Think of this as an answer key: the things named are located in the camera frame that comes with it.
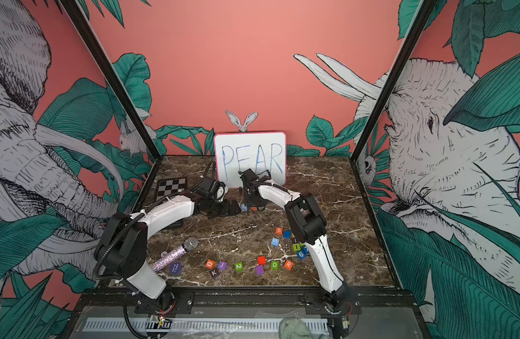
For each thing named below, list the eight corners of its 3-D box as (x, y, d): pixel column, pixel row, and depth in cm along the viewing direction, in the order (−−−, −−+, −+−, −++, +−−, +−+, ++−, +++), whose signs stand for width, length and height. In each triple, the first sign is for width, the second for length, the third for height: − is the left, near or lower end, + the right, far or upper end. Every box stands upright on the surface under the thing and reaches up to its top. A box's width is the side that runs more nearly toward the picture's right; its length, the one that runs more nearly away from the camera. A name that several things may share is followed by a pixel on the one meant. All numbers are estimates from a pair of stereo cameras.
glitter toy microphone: (157, 274, 82) (152, 271, 78) (153, 265, 84) (148, 262, 81) (200, 246, 89) (198, 242, 86) (196, 238, 92) (193, 234, 88)
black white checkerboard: (158, 199, 104) (156, 196, 102) (159, 183, 111) (157, 179, 108) (187, 193, 107) (185, 190, 105) (186, 178, 114) (185, 174, 111)
